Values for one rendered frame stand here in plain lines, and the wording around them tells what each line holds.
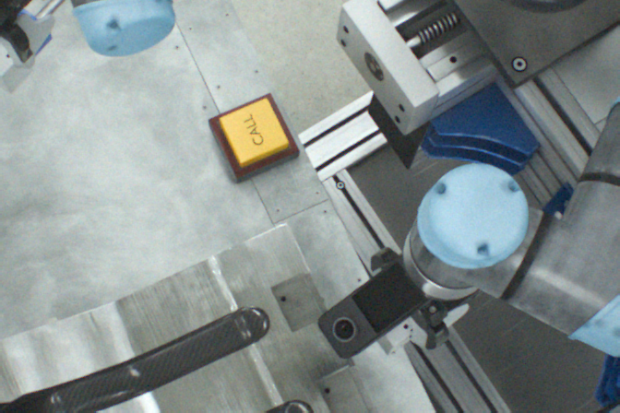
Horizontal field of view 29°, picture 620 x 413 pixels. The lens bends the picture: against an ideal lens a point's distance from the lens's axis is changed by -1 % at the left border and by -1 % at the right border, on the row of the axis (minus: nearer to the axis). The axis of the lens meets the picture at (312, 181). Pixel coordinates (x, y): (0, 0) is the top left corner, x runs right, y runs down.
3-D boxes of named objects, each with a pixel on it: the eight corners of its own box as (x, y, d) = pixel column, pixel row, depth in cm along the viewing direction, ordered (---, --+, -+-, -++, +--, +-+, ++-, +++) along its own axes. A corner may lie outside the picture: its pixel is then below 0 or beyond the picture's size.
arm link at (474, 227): (513, 284, 86) (407, 229, 87) (484, 312, 96) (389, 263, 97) (558, 190, 88) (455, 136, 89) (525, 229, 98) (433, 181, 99)
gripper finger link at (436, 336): (448, 352, 115) (450, 318, 108) (435, 361, 115) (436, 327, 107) (419, 315, 117) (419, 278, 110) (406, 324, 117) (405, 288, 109)
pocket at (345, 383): (351, 367, 129) (354, 361, 125) (374, 412, 127) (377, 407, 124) (313, 384, 128) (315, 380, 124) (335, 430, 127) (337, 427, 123)
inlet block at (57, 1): (57, -16, 134) (51, -39, 129) (90, 10, 133) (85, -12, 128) (-23, 67, 131) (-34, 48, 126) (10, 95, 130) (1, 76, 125)
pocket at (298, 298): (307, 277, 131) (309, 269, 128) (328, 321, 130) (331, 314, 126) (269, 294, 130) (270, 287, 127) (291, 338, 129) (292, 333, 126)
